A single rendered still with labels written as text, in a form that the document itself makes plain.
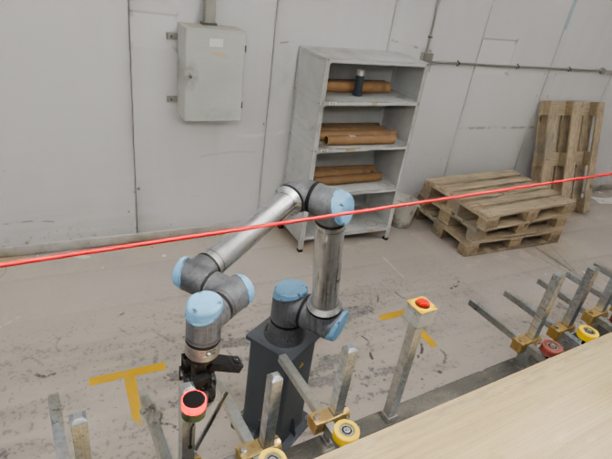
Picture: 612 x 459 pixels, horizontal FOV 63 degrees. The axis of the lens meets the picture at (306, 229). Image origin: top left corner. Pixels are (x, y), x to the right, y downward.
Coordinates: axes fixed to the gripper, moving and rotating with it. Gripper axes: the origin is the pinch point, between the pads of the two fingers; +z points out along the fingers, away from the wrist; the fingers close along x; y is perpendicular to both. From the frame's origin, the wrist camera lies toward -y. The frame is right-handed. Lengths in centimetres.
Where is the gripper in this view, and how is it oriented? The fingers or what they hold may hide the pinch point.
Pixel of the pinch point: (207, 402)
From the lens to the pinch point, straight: 152.7
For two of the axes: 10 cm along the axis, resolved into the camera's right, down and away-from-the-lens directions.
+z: -1.3, 8.7, 4.8
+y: -8.6, 1.4, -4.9
